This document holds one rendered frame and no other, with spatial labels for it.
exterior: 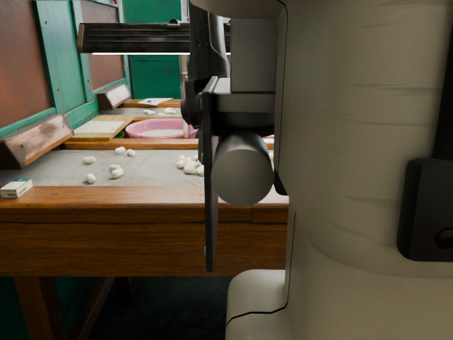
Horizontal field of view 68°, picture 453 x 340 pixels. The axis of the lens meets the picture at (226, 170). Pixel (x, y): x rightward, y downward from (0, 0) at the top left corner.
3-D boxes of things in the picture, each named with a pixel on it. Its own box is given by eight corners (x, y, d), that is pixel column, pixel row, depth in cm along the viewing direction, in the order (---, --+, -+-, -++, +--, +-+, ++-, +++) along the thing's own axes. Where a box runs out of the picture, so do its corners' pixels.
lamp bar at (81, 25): (324, 53, 85) (327, 21, 82) (77, 53, 85) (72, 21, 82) (316, 52, 93) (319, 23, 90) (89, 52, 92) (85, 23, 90)
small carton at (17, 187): (17, 197, 71) (15, 189, 70) (1, 197, 71) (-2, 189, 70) (33, 186, 77) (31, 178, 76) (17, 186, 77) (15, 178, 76)
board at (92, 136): (110, 140, 110) (109, 137, 109) (63, 140, 110) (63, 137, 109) (135, 117, 140) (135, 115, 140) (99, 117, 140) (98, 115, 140)
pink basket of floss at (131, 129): (214, 151, 128) (214, 127, 124) (152, 168, 111) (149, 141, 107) (174, 137, 146) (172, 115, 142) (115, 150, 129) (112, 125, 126)
